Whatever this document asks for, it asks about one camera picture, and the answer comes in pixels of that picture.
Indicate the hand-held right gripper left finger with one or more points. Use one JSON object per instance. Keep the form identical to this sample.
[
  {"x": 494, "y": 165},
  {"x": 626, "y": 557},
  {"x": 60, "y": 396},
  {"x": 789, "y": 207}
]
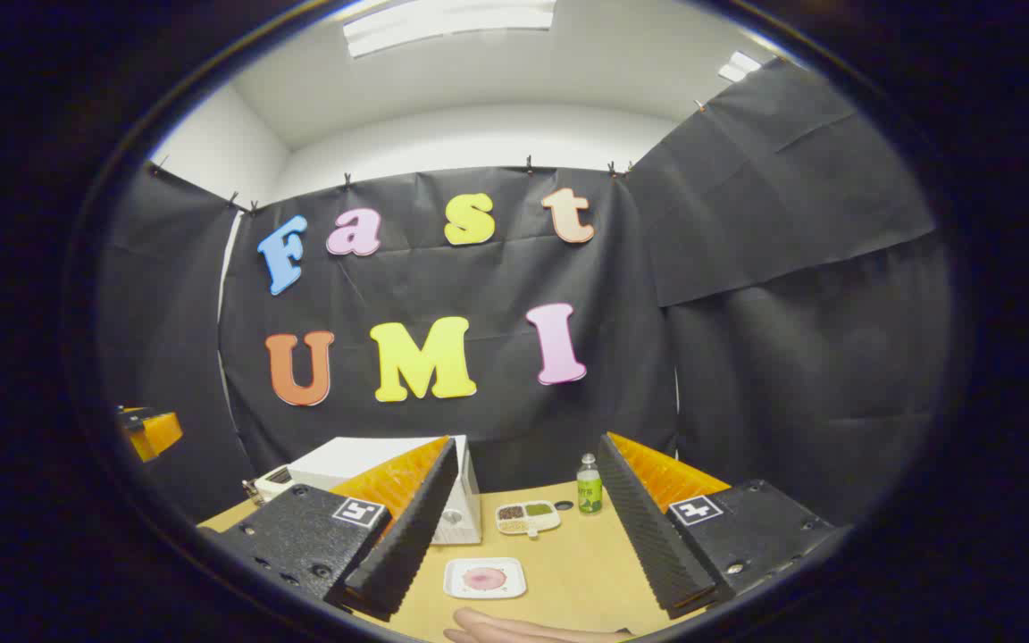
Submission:
[{"x": 412, "y": 545}]

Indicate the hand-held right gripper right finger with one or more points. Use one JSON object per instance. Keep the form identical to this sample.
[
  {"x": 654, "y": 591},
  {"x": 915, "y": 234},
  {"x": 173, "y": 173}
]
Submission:
[{"x": 648, "y": 536}]

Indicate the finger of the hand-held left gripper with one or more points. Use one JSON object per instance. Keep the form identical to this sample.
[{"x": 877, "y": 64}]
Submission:
[{"x": 157, "y": 433}]

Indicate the pink meat slice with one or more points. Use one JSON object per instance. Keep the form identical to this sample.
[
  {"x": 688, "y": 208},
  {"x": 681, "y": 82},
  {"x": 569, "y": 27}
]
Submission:
[{"x": 485, "y": 579}]

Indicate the white microwave oven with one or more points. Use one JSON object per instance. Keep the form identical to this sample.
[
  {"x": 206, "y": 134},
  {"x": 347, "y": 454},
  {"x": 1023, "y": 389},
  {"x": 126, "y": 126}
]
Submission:
[{"x": 345, "y": 460}]

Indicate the white square plate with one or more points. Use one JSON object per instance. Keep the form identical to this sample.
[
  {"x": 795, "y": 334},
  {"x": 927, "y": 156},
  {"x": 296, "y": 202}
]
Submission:
[{"x": 514, "y": 580}]

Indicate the green tea bottle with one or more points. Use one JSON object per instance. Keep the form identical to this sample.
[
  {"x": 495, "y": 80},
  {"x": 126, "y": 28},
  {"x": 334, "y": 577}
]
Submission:
[{"x": 589, "y": 489}]

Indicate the white divided dish of beans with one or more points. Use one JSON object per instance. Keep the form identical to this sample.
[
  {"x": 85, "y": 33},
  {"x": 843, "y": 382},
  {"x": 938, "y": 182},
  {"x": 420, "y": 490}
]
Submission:
[{"x": 528, "y": 518}]

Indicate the white toaster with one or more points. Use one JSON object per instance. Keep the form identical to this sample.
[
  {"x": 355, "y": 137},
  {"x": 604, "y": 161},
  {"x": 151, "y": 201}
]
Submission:
[{"x": 273, "y": 484}]

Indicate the black backdrop cloth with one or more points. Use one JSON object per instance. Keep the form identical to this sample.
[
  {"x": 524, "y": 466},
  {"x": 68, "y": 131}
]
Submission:
[{"x": 747, "y": 357}]

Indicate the row of cloth clips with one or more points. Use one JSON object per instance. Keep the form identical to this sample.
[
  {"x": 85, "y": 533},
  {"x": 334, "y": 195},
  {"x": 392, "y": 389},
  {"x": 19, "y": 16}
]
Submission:
[{"x": 530, "y": 164}]

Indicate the small ceiling light panel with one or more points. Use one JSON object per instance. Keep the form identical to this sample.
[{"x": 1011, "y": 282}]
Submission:
[{"x": 738, "y": 67}]

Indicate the long ceiling light panel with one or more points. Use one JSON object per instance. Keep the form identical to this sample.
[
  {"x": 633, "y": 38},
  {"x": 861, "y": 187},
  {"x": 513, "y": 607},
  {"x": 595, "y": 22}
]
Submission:
[{"x": 443, "y": 22}]

